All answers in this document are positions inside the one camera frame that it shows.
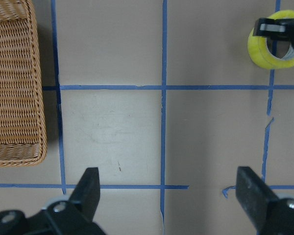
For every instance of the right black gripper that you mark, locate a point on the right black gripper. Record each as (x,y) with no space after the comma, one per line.
(266,27)

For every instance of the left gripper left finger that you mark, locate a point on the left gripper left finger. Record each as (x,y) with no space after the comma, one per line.
(70,216)

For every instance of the brown wicker basket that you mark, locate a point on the brown wicker basket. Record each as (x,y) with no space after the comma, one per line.
(23,137)

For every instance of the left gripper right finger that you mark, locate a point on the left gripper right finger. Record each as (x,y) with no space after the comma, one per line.
(269,213)

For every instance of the yellow tape roll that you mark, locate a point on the yellow tape roll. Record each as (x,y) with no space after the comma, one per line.
(259,52)

